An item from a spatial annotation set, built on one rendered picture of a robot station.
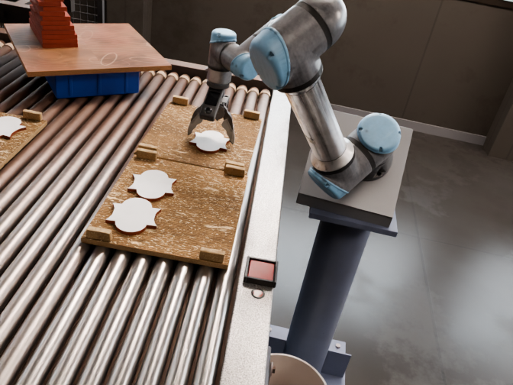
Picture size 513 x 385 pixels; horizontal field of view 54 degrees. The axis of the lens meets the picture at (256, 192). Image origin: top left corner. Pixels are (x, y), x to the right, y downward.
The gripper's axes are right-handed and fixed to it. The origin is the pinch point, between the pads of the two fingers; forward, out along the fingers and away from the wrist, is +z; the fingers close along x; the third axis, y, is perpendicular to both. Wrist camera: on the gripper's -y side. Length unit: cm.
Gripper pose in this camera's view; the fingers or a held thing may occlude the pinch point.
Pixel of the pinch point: (210, 140)
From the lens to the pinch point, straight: 164.9
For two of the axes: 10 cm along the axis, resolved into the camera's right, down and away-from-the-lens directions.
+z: -1.6, 8.2, 5.5
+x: -9.8, -2.0, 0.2
